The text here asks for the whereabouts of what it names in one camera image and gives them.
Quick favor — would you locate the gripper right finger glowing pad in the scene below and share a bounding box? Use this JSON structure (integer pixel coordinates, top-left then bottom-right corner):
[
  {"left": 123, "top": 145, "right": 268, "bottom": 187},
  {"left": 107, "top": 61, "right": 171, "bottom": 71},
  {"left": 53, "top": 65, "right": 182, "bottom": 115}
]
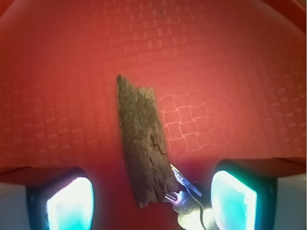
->
[{"left": 211, "top": 160, "right": 277, "bottom": 230}]

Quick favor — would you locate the silver key bunch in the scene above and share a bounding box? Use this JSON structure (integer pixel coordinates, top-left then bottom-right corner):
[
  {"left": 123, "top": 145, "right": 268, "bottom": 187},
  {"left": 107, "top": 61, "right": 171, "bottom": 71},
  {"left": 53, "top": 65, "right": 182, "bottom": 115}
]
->
[{"left": 164, "top": 164, "right": 219, "bottom": 230}]

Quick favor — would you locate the red plastic tray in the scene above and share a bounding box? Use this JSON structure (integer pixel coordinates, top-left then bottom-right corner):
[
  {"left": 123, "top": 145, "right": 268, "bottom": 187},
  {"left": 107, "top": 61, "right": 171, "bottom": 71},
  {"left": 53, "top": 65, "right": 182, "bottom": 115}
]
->
[{"left": 0, "top": 0, "right": 307, "bottom": 230}]

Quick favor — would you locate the dark wood chip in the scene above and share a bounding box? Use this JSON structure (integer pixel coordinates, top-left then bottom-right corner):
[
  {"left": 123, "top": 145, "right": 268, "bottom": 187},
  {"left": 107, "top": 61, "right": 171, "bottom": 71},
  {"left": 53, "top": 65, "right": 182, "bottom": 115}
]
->
[{"left": 117, "top": 75, "right": 179, "bottom": 208}]

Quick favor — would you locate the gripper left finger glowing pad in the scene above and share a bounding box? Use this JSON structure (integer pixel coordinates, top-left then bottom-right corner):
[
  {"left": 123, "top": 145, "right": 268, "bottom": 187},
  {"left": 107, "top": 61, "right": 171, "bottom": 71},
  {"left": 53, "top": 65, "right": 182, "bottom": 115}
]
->
[{"left": 26, "top": 167, "right": 94, "bottom": 230}]

